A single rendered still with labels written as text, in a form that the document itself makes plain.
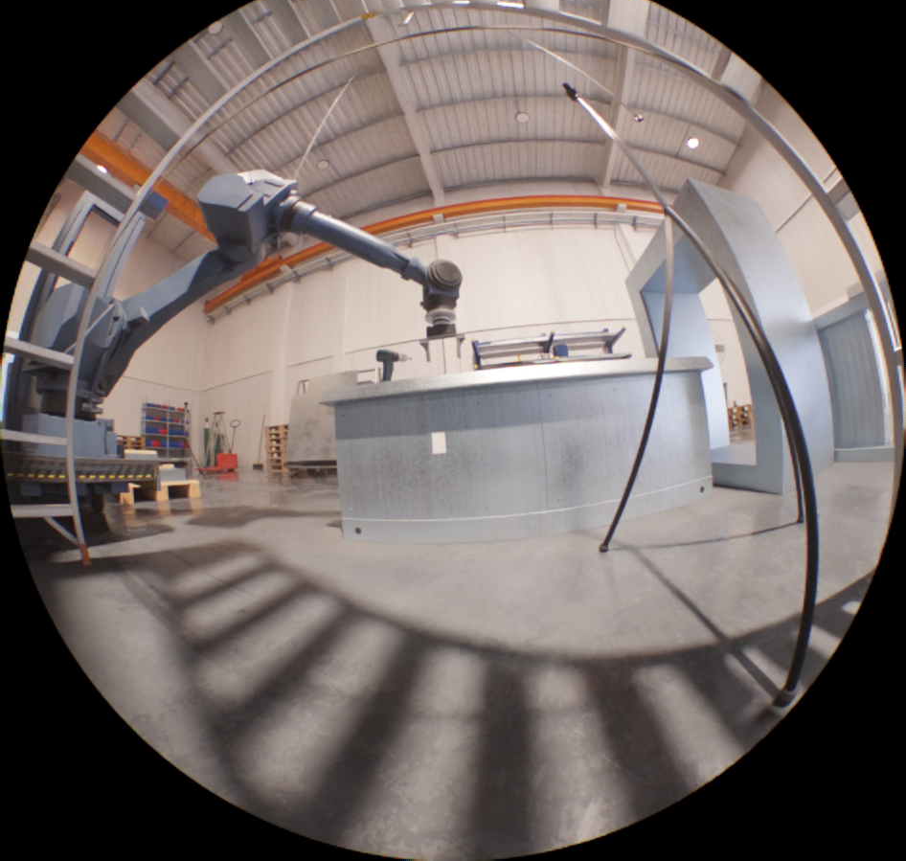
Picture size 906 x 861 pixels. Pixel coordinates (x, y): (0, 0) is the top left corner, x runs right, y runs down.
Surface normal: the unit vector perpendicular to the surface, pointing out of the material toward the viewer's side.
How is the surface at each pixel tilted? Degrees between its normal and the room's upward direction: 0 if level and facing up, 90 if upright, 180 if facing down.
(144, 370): 90
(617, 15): 180
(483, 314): 90
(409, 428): 90
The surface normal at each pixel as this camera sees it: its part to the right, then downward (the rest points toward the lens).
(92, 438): 0.99, -0.09
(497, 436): -0.12, -0.12
